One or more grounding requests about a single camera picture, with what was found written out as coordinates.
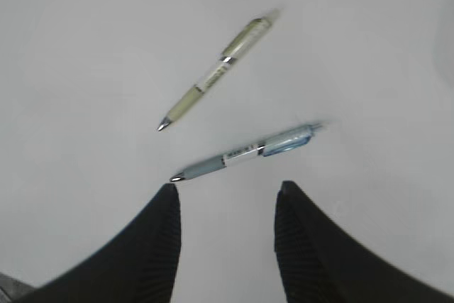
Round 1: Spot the blue clip pen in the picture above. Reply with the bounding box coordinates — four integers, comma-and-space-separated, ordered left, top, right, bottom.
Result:
170, 122, 324, 182

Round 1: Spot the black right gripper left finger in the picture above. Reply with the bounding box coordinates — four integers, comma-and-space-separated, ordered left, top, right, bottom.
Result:
19, 183, 182, 302

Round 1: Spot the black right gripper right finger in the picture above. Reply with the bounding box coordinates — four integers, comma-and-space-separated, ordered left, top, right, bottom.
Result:
274, 181, 453, 302

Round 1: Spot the cream barrel pen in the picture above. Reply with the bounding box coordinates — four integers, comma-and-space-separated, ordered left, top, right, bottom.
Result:
157, 9, 280, 131

